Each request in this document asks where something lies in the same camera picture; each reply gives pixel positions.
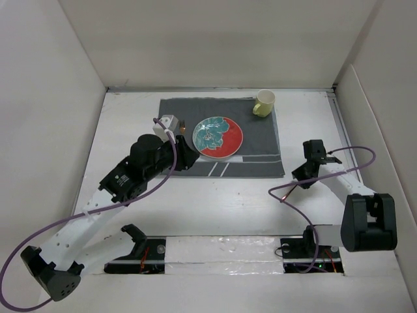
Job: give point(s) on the copper spoon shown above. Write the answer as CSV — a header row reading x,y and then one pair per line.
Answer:
x,y
284,198

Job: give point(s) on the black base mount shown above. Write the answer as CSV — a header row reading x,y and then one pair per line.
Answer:
x,y
299,254
147,256

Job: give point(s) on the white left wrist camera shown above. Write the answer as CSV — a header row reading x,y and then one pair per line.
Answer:
x,y
167,123

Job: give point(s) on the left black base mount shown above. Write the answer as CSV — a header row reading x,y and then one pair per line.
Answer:
x,y
147,256

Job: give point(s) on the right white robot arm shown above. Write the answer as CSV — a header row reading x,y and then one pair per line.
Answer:
x,y
369,221

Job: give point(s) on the white foam front board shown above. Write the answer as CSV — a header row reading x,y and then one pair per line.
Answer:
x,y
216,261

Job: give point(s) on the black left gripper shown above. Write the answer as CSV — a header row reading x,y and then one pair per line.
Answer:
x,y
185,156

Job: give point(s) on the grey striped cloth placemat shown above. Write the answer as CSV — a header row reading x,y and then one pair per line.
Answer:
x,y
259,155

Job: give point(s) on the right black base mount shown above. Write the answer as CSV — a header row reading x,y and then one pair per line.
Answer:
x,y
299,254

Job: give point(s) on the red and teal round plate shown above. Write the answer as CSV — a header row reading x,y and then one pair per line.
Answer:
x,y
217,137

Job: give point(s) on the yellow-green mug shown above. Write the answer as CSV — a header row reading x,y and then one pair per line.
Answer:
x,y
264,103

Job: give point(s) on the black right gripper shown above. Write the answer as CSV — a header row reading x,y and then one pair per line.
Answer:
x,y
298,172

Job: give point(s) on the copper fork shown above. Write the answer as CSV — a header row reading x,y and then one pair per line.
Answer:
x,y
182,127

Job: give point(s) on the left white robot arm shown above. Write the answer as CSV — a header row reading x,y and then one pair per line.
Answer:
x,y
59,264

